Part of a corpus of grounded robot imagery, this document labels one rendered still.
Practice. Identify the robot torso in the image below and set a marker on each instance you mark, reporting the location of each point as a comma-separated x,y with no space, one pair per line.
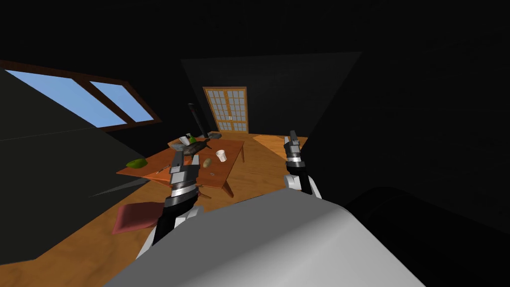
275,243

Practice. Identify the white mug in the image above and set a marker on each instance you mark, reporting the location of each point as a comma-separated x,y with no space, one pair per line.
185,140

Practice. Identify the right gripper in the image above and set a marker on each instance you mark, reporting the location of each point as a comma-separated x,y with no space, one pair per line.
292,147

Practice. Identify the brown potato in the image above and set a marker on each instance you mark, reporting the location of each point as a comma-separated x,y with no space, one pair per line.
207,162

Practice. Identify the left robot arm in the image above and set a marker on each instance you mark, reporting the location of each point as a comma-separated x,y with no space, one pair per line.
177,201

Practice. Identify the wooden glass double door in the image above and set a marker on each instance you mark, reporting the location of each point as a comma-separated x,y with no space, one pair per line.
228,110

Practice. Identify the orange wooden table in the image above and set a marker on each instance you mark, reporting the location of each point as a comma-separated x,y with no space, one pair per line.
227,167

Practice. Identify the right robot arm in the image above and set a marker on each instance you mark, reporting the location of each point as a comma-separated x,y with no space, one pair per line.
299,175

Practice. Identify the brown framed window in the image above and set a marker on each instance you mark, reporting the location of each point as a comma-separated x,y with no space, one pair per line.
85,97

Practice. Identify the red cushion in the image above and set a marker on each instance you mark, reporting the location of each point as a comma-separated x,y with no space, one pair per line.
137,216

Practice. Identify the dark grey elongated object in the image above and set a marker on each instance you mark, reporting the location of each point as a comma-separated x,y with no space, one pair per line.
196,146

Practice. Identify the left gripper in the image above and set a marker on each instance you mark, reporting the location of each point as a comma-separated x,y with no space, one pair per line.
184,173

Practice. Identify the white cup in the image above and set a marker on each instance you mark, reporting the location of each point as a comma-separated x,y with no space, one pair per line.
221,155

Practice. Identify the black floor lamp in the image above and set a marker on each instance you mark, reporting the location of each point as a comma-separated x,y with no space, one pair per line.
199,119

